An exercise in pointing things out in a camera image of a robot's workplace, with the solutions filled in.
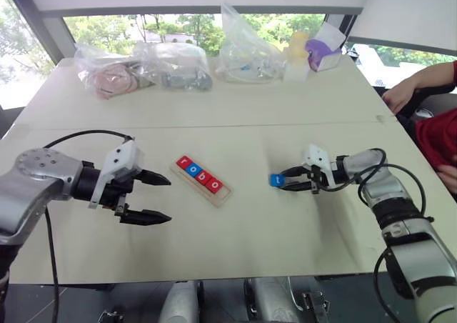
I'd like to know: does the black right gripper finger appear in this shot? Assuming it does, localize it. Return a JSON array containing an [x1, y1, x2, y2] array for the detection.
[[280, 180, 315, 193], [280, 165, 310, 179]]

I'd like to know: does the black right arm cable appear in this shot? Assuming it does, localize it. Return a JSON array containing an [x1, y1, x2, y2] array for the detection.
[[330, 147, 435, 323]]

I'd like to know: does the person's right hand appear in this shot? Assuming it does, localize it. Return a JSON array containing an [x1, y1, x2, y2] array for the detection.
[[381, 81, 417, 115]]

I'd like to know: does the black metal clamp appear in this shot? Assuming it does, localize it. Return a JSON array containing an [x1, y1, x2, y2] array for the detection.
[[98, 310, 124, 323], [301, 290, 330, 314]]

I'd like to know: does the wooden letter tray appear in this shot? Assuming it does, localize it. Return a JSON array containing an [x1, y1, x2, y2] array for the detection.
[[170, 154, 233, 209]]

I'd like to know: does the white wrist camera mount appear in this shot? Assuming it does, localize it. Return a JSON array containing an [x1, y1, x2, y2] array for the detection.
[[89, 139, 144, 209], [302, 143, 338, 189]]

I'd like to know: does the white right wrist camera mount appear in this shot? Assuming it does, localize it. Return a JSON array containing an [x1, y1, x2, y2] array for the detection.
[[302, 143, 338, 189]]

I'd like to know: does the plastic bag with pink contents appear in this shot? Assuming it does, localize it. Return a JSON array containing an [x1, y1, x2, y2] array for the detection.
[[74, 43, 158, 101]]

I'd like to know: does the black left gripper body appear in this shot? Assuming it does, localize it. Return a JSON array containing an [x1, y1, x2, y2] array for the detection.
[[101, 169, 142, 219]]

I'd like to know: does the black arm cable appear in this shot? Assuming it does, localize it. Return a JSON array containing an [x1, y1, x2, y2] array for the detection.
[[330, 147, 435, 323], [43, 129, 134, 323]]

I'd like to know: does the yellow-topped white container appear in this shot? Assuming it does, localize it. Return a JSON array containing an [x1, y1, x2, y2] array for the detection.
[[283, 31, 311, 83]]

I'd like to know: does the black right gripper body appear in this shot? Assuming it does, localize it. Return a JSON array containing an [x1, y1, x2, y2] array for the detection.
[[301, 164, 329, 194]]

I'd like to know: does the plastic bag with grey contents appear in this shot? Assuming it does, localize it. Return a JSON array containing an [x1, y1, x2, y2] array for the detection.
[[134, 40, 214, 92]]

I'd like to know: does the grey rounded shape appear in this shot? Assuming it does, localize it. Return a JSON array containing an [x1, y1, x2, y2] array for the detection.
[[246, 278, 296, 323], [159, 282, 199, 323]]

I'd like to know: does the tall clear plastic bag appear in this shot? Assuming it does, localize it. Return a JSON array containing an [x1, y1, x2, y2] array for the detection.
[[214, 3, 288, 84]]

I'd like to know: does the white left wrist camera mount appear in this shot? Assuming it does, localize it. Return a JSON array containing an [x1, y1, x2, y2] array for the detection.
[[89, 139, 144, 209]]

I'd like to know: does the narrow white roller blind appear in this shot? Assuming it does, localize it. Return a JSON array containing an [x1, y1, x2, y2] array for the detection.
[[348, 0, 457, 54]]

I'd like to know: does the person's left hand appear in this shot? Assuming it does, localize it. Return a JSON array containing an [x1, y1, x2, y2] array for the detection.
[[436, 164, 457, 196]]

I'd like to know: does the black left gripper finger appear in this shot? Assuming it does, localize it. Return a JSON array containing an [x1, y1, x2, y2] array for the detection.
[[137, 169, 172, 187], [119, 208, 173, 227]]

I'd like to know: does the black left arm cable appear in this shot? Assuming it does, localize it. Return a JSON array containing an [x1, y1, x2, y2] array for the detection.
[[43, 129, 134, 323]]

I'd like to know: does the red letter tile o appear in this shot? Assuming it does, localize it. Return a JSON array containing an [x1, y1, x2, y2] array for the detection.
[[206, 178, 224, 195]]

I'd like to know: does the dark window frame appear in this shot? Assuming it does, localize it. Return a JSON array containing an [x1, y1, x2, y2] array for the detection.
[[2, 0, 457, 65]]

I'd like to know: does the purple and white carton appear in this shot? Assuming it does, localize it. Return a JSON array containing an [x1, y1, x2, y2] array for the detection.
[[306, 21, 347, 73]]

